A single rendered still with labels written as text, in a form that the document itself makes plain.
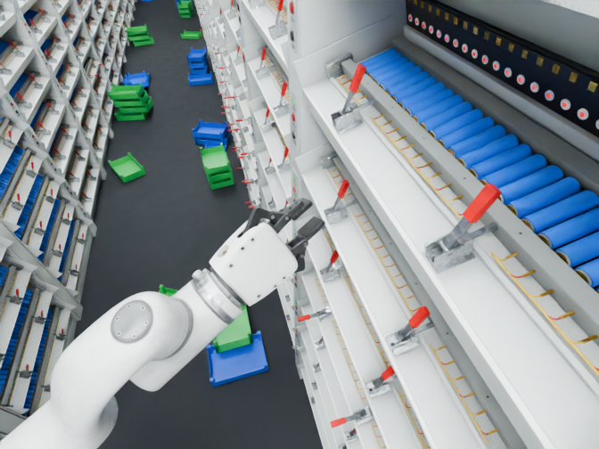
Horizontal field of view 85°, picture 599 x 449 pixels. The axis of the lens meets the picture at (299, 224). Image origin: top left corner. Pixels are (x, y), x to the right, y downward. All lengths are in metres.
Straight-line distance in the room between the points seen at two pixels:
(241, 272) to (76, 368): 0.21
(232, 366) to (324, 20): 1.72
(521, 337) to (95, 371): 0.40
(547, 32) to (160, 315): 0.53
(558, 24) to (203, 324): 0.53
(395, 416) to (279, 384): 1.28
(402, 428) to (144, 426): 1.52
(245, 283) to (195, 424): 1.51
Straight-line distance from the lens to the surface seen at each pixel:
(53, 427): 0.54
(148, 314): 0.41
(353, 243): 0.61
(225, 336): 2.00
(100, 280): 2.58
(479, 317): 0.34
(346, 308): 0.76
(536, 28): 0.51
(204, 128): 3.61
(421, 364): 0.52
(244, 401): 1.93
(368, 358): 0.72
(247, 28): 1.34
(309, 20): 0.63
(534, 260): 0.34
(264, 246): 0.47
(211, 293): 0.46
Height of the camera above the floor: 1.84
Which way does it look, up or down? 47 degrees down
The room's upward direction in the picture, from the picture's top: straight up
